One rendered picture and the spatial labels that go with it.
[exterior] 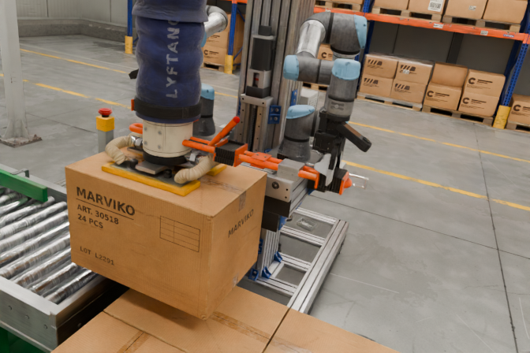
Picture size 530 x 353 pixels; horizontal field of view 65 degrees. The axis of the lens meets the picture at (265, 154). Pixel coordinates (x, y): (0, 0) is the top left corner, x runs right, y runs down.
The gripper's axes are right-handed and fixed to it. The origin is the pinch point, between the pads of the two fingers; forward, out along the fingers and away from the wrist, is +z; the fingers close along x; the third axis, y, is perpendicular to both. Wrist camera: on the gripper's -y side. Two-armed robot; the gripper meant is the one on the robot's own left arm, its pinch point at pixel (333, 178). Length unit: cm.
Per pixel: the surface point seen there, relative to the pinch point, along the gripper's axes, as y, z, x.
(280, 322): 11, 66, -7
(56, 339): 78, 70, 36
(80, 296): 77, 59, 25
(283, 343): 6, 66, 2
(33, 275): 108, 66, 20
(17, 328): 99, 76, 35
